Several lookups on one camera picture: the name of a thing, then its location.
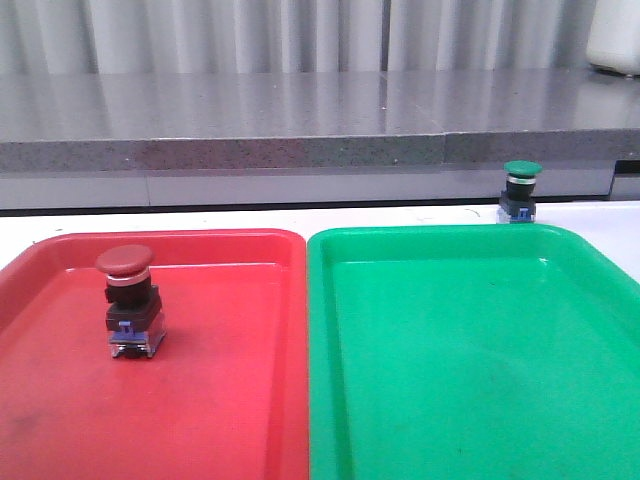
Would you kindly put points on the red mushroom push button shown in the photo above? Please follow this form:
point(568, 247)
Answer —
point(134, 320)

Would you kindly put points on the green mushroom push button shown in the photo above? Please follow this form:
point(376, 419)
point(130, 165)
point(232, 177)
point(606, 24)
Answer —
point(516, 204)

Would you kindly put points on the grey stone counter ledge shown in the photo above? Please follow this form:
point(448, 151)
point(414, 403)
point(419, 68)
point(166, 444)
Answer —
point(160, 141)

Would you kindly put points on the green plastic tray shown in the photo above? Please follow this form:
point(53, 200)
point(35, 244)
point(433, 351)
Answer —
point(471, 352)

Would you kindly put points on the red plastic tray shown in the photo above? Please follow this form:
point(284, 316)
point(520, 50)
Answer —
point(225, 396)

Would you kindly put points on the white container on counter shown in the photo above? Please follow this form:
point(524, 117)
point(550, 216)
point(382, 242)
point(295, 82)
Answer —
point(613, 41)

